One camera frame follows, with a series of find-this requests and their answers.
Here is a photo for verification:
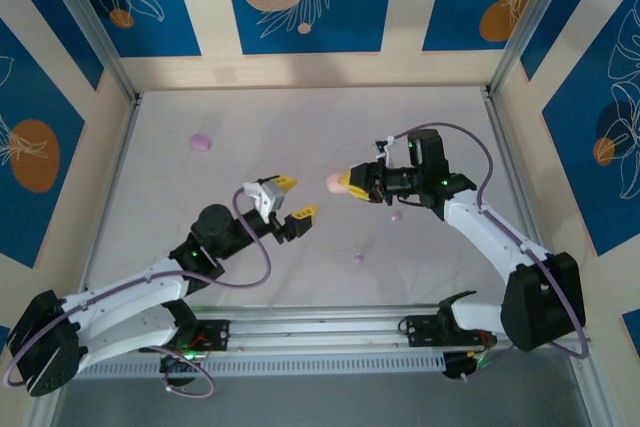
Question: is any aluminium frame post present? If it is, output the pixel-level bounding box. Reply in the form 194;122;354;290
35;0;141;104
485;0;617;98

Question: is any pink earbud charging case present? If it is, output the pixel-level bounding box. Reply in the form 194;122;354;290
324;172;351;195

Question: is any grey slotted cable duct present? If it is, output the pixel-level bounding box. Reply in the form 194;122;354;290
77;352;447;379

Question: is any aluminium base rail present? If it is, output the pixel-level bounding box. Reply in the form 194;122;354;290
189;304;441;348

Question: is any aluminium table side rail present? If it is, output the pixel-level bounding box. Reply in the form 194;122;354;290
24;94;144;427
482;89;619;427

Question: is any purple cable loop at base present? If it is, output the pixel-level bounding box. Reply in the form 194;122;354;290
139;343;216;397

